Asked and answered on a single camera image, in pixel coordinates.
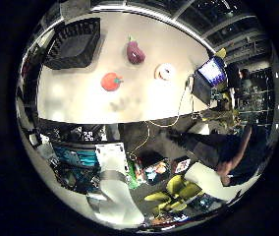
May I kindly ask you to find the purple eggplant toy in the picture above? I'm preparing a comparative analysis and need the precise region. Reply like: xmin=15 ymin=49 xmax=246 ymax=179
xmin=126 ymin=35 xmax=146 ymax=65

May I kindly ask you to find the person in dark clothes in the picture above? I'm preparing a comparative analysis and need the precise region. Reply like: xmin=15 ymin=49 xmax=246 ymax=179
xmin=168 ymin=124 xmax=271 ymax=188

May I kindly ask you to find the red tomato toy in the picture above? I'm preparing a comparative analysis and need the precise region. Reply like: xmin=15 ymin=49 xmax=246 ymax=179
xmin=100 ymin=72 xmax=124 ymax=92

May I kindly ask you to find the white paper sheet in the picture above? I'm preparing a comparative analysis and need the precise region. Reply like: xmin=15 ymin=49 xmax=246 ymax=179
xmin=94 ymin=142 xmax=129 ymax=176

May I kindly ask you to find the thin white cable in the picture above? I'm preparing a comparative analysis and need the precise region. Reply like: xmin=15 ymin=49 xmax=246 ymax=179
xmin=126 ymin=74 xmax=195 ymax=158

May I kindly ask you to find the open black laptop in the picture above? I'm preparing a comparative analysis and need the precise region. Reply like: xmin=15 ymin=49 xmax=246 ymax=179
xmin=192 ymin=56 xmax=228 ymax=106

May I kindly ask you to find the yellow chair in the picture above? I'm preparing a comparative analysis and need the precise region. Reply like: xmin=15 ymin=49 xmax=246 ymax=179
xmin=143 ymin=174 xmax=203 ymax=212

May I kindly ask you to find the distant standing person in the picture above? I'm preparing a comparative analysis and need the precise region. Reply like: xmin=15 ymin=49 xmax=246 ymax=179
xmin=239 ymin=68 xmax=252 ymax=89

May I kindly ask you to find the teal box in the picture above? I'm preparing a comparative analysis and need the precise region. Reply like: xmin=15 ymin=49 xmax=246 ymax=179
xmin=52 ymin=146 xmax=100 ymax=168

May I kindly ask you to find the black plastic basket container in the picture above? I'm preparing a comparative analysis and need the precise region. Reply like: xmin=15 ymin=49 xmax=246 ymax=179
xmin=43 ymin=18 xmax=102 ymax=71

